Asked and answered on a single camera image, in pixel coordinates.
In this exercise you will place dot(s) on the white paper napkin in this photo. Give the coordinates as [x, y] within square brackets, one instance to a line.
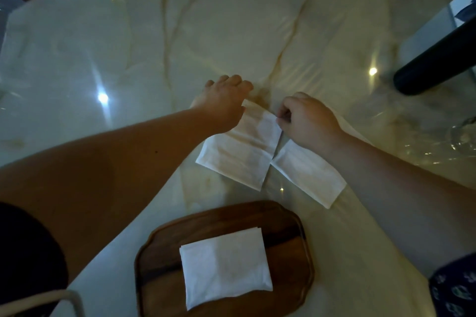
[245, 149]

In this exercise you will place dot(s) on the person's right hand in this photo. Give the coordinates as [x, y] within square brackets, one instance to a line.
[312, 123]

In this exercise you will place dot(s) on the person's left hand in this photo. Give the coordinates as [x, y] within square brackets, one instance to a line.
[221, 108]

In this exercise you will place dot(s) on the person's right fingers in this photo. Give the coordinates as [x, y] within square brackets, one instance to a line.
[288, 108]

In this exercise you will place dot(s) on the clear glass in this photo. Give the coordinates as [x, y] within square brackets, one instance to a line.
[465, 138]

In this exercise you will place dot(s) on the brown wooden tray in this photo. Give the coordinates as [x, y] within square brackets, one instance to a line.
[290, 253]

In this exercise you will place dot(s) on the black cylinder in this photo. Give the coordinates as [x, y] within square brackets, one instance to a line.
[435, 64]

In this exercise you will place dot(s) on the dark patterned sleeve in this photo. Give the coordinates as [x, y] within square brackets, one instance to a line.
[455, 287]

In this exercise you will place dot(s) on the folded white napkin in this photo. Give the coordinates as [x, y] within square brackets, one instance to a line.
[225, 268]

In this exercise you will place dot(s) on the person's left forearm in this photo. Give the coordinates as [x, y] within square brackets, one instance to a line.
[111, 164]

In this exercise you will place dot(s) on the person's left middle finger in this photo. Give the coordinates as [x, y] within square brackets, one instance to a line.
[235, 80]

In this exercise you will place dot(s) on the person's right forearm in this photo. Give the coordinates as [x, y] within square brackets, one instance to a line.
[401, 194]

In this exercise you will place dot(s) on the metal chair back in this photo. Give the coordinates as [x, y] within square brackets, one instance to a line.
[44, 298]

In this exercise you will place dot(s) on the person's left little finger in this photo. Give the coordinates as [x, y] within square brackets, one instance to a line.
[209, 84]

